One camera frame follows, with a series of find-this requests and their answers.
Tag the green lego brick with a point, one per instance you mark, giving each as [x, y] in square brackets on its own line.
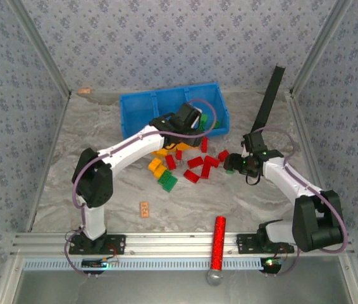
[170, 184]
[203, 122]
[229, 172]
[216, 124]
[165, 178]

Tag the red curved lego brick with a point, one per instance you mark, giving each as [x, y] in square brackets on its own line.
[191, 176]

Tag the yellow curved lego brick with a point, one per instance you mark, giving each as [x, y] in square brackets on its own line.
[155, 164]

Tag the blue three-compartment plastic bin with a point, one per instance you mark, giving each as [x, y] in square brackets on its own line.
[138, 107]

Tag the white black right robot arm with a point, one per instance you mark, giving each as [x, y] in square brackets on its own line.
[293, 180]

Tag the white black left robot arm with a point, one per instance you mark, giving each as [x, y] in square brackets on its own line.
[134, 145]

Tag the black flat bar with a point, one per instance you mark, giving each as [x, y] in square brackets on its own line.
[270, 95]

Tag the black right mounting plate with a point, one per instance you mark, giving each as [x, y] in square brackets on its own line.
[245, 244]

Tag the black mounting plate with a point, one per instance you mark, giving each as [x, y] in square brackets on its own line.
[245, 244]
[119, 244]

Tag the red glitter tube clear knob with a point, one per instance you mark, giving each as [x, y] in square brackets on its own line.
[218, 244]

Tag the orange printed tag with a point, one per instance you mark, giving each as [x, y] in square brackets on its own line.
[144, 210]

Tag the small orange tag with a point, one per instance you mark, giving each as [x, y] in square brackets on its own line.
[84, 91]

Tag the right controller board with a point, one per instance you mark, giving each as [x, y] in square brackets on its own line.
[270, 262]

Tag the controller board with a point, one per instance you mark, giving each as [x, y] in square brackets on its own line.
[93, 263]
[270, 262]

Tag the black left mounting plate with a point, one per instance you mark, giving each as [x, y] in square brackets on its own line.
[119, 244]

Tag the left controller board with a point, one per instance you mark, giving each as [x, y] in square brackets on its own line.
[93, 263]

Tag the shiny metal sheet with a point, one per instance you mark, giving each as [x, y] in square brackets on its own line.
[134, 288]

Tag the aluminium frame floor rail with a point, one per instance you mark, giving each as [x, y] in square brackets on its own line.
[49, 164]
[296, 117]

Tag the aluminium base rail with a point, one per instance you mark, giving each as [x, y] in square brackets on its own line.
[172, 244]

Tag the aluminium frame post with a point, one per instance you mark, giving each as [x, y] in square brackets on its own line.
[42, 47]
[319, 47]

